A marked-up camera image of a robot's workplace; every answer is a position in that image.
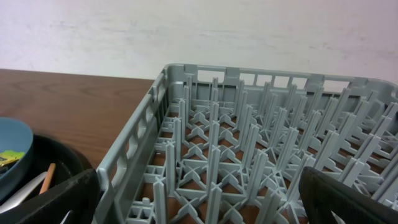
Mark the wooden chopstick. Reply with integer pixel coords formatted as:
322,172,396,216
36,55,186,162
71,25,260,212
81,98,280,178
39,163,56,194

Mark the round black tray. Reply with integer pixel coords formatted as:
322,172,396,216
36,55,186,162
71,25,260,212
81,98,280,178
1,135,92,207

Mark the dark blue bowl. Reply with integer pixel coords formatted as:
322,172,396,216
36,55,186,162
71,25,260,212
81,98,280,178
1,117,34,201

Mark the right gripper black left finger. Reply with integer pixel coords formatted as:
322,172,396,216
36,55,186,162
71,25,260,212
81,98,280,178
1,169,100,224

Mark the white plastic knife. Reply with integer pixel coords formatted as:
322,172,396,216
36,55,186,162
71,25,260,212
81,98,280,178
1,171,47,213

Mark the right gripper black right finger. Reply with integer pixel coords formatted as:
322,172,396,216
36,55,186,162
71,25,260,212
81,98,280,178
298,166,397,223

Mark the grey dishwasher rack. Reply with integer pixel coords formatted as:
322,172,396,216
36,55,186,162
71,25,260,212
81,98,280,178
93,64,397,223

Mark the yellow snack wrapper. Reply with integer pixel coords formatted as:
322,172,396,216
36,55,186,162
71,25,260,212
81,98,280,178
0,150,25,167

